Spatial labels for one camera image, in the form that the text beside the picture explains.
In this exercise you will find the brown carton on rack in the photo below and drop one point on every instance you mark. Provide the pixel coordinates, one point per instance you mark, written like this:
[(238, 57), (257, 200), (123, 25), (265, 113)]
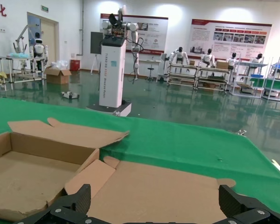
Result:
[(222, 64)]

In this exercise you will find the red bin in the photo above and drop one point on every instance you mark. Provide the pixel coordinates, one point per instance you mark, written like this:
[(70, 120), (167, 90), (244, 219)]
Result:
[(75, 65)]

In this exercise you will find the white lifting frame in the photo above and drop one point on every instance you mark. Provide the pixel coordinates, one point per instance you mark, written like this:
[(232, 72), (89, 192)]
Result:
[(21, 39)]

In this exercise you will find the clear plastic bags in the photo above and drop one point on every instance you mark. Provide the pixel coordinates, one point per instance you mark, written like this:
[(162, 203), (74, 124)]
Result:
[(60, 65)]

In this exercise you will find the metal binder clip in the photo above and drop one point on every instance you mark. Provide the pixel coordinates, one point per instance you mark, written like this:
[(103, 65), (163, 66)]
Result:
[(242, 132)]

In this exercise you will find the white wall pipe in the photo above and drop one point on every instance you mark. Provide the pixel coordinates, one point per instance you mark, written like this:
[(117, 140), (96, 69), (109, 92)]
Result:
[(81, 28)]

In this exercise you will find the white frame shelf blue bins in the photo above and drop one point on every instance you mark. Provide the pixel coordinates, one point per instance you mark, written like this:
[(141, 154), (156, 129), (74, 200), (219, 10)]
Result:
[(249, 79)]

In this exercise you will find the black stool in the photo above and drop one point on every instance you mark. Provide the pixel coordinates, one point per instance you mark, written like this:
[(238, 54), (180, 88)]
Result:
[(150, 73)]

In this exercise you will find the open cardboard box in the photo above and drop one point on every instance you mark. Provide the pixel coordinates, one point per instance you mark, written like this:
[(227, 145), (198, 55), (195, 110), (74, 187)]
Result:
[(154, 186)]

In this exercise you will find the green exit sign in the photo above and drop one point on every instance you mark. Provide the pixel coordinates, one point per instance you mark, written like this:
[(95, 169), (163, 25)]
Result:
[(45, 9)]

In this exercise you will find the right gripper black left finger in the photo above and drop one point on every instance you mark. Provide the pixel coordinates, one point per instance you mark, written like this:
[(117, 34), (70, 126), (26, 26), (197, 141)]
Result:
[(82, 198)]

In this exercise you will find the dark grey panel board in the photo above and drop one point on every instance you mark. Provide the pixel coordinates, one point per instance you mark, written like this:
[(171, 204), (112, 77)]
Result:
[(95, 43)]

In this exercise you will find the white pipe rack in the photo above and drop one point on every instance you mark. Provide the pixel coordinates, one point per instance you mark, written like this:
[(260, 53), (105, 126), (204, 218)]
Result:
[(182, 74), (213, 79)]

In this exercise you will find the small red white poster board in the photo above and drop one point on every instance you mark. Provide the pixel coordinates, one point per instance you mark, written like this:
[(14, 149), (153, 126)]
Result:
[(154, 32)]

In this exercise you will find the beige door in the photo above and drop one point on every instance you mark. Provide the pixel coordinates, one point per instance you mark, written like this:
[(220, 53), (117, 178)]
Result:
[(49, 44)]

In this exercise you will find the cardboard box with torn rim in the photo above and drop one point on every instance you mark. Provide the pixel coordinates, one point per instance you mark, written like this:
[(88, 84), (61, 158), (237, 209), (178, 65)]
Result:
[(25, 177)]

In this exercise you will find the white desk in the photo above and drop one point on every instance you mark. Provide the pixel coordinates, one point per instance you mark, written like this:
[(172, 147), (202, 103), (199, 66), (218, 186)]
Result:
[(149, 61)]

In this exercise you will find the open cardboard carton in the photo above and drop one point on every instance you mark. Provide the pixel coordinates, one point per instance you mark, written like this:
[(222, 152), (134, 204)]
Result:
[(57, 75)]

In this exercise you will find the large red white poster board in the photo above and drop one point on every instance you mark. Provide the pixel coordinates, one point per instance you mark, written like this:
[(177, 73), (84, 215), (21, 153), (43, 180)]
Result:
[(231, 39)]

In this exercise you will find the white pipe frame workbench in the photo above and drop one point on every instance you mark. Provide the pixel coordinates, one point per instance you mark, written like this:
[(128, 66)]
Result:
[(14, 59)]

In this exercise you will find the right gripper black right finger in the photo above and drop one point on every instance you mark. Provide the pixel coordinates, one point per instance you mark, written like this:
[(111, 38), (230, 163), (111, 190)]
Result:
[(231, 200)]

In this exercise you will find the metal part on floor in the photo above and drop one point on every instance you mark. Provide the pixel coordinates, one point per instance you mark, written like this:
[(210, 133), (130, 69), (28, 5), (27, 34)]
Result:
[(70, 95)]

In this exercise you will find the green table cloth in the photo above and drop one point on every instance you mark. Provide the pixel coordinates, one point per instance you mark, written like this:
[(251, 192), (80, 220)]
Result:
[(177, 144)]

